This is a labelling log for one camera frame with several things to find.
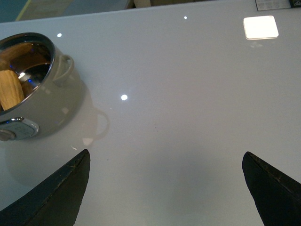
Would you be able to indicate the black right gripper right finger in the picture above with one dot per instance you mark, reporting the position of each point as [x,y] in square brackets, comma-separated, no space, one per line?
[277,196]

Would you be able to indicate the white square coaster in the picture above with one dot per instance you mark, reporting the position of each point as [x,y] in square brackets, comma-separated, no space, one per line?
[260,27]

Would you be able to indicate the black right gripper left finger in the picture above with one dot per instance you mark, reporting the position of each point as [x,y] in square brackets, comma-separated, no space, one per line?
[56,200]

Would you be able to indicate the yellow corn cob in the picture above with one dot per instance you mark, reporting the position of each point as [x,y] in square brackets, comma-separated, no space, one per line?
[11,92]

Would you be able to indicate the beige electric cooking pot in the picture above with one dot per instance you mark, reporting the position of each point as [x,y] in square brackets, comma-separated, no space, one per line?
[51,85]

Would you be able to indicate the black label sticker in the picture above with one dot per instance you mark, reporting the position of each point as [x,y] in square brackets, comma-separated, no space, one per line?
[263,5]

